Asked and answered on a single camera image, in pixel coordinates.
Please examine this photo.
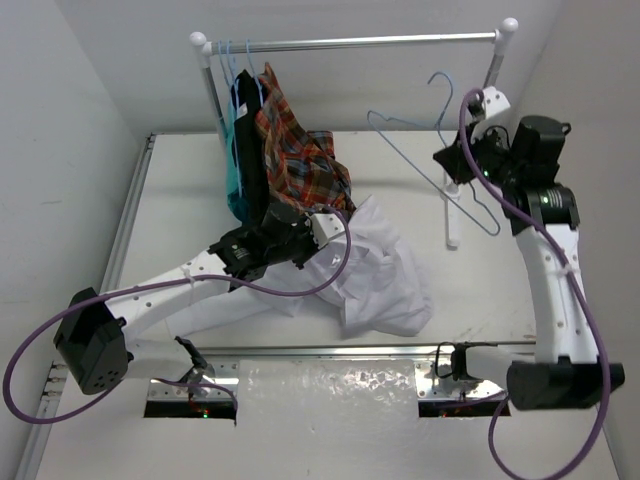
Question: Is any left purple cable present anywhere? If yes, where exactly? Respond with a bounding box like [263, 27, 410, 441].
[2, 204, 354, 425]

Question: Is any metal mounting rail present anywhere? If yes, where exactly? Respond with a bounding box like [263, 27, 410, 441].
[47, 342, 551, 404]

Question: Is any teal garment on hanger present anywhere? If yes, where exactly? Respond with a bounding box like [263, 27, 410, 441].
[225, 101, 249, 224]

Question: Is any blue hanger with black garment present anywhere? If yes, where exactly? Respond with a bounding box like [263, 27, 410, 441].
[225, 40, 239, 96]

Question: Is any purple cable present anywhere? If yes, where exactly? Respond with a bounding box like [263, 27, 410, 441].
[2, 204, 354, 425]
[459, 88, 614, 480]

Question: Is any white shirt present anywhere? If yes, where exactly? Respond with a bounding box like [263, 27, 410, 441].
[167, 195, 433, 337]

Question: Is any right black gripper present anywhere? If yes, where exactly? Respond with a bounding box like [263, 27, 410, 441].
[436, 119, 523, 190]

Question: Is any clothes rack metal white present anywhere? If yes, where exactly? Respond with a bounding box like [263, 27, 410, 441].
[189, 17, 519, 250]

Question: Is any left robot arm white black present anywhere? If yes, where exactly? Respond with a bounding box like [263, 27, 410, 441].
[54, 203, 345, 395]

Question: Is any blue wire hanger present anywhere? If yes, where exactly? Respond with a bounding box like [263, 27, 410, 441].
[367, 72, 501, 236]

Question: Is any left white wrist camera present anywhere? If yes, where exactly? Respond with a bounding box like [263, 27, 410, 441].
[310, 213, 346, 249]

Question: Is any blue hanger with teal garment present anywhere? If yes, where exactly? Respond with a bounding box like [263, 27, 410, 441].
[217, 41, 232, 90]

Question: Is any black garment on hanger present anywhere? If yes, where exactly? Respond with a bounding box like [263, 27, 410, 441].
[234, 70, 270, 224]

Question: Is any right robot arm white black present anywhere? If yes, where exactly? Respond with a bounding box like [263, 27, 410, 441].
[433, 115, 625, 411]

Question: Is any plaid shirt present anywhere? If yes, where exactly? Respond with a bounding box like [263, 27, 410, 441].
[254, 64, 356, 216]

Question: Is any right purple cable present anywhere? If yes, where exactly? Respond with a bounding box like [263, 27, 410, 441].
[459, 88, 614, 480]

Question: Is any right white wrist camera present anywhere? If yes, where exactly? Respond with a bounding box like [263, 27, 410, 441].
[468, 86, 511, 122]

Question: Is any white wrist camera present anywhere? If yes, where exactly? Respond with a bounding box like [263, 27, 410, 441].
[468, 86, 511, 122]
[310, 213, 346, 249]

